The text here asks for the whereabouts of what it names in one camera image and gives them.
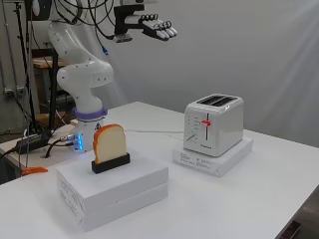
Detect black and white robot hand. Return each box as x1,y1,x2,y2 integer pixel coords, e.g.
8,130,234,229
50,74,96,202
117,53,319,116
113,4,178,44

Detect toast slice with orange crust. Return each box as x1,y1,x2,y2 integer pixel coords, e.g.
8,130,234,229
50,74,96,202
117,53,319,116
92,123,129,165

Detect black stand pole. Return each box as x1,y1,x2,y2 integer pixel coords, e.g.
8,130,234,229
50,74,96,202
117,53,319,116
13,0,38,134

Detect steel toaster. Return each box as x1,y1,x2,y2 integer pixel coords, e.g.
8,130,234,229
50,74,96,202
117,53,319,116
182,93,244,158

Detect black block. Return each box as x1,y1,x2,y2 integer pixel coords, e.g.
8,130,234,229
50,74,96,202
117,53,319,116
91,152,132,175

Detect black power box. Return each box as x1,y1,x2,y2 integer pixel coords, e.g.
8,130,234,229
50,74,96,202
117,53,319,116
14,132,52,154

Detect white flat box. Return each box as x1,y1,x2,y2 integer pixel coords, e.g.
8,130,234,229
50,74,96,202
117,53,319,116
55,148,169,207
58,181,168,233
171,136,254,178

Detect orange tool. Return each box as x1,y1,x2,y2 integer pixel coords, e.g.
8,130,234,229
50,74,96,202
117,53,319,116
21,166,50,176

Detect dark brown object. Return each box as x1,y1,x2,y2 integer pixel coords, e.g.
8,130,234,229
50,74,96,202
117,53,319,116
274,220,302,239

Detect cable with blue plug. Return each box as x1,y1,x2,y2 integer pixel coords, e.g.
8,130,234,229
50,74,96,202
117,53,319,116
94,19,110,56

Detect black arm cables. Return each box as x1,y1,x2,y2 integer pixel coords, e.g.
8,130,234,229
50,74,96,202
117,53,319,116
53,0,117,42

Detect wooden desk with black frame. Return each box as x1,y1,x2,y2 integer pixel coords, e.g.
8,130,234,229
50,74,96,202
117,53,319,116
31,49,69,131

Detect white toaster cord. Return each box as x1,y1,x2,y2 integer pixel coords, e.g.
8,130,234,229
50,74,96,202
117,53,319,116
124,128,185,141

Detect black base cable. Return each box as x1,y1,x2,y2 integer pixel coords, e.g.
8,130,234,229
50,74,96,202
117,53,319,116
44,133,76,159

